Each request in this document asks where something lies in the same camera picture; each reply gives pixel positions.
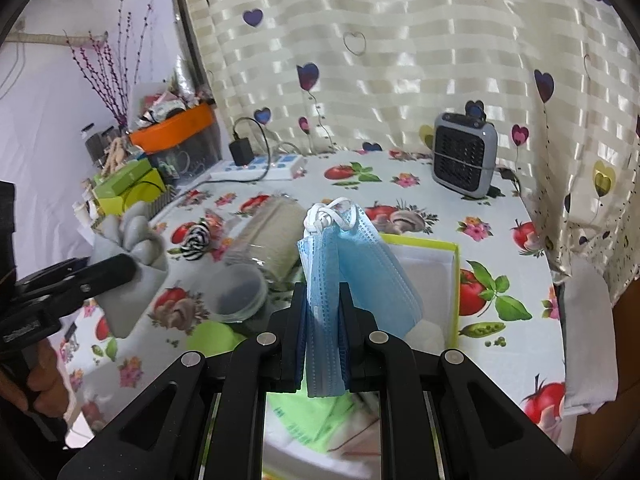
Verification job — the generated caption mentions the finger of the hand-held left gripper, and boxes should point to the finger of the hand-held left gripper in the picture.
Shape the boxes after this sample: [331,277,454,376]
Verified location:
[47,254,139,319]
[15,257,92,297]

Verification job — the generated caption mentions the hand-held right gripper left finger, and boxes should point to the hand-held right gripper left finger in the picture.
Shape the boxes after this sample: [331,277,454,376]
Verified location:
[57,282,308,480]

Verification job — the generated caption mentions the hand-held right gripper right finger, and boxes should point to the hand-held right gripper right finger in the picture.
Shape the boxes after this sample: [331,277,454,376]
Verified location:
[339,282,573,480]

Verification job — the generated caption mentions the light grey glove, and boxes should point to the light grey glove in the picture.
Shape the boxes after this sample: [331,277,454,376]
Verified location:
[90,207,169,339]

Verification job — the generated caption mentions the blue face mask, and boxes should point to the blue face mask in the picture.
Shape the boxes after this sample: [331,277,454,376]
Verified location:
[297,197,427,399]

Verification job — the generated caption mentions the green edged white box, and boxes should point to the green edged white box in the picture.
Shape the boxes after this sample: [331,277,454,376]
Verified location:
[377,232,461,361]

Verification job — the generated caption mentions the person's left hand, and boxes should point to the person's left hand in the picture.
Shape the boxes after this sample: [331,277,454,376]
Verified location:
[0,340,77,418]

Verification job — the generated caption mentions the lime green box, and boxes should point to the lime green box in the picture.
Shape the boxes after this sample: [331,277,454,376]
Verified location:
[95,167,169,216]

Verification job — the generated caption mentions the green round lid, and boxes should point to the green round lid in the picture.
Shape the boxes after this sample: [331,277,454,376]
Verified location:
[185,320,249,357]

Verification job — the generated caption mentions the small black white striped sock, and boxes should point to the small black white striped sock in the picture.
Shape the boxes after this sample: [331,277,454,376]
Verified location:
[181,222,214,264]

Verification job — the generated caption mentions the clear plastic jar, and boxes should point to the clear plastic jar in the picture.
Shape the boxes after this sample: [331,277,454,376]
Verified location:
[207,195,307,324]

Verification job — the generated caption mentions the beige plush toy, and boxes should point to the beige plush toy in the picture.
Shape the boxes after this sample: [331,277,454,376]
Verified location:
[102,137,134,176]

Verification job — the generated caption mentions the tall glass jar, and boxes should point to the tall glass jar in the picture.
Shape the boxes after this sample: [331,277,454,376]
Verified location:
[82,124,104,161]

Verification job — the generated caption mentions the orange lidded clear bin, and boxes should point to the orange lidded clear bin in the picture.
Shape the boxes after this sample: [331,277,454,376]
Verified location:
[129,105,224,181]

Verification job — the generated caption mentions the fruit print tablecloth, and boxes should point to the fruit print tablecloth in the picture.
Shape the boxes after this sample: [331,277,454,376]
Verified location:
[60,150,569,452]

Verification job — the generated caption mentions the purple flower branches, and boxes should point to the purple flower branches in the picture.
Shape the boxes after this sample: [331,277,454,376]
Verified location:
[65,0,157,129]

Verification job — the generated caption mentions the pile of assorted clutter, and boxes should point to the pile of assorted clutter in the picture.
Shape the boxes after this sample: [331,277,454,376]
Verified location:
[132,85,216,126]

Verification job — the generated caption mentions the white blue power strip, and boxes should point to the white blue power strip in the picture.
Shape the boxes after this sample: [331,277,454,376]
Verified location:
[209,154,309,182]

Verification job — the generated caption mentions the silver foil roll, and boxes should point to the silver foil roll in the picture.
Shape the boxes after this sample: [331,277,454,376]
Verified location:
[172,55,197,99]

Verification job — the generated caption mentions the small grey heater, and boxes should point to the small grey heater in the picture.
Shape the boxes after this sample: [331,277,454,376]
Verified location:
[431,111,499,200]

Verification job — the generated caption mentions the light grey hanging cloth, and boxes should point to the light grey hanging cloth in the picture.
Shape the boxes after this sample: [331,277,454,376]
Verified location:
[562,260,621,416]

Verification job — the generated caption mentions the striped heart print curtain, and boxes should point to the striped heart print curtain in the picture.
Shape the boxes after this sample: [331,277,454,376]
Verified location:
[192,0,640,307]

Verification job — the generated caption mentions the black charger cable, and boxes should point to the black charger cable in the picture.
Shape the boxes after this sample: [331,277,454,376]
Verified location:
[232,117,274,181]

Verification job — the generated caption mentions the black heater cable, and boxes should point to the black heater cable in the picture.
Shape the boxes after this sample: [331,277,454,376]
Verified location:
[492,166,524,199]

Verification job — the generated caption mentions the white wall pipe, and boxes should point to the white wall pipe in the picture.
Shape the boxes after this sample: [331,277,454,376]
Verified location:
[10,30,109,47]

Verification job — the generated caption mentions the metal window frame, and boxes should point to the metal window frame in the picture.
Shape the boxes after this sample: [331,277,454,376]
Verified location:
[167,0,212,92]

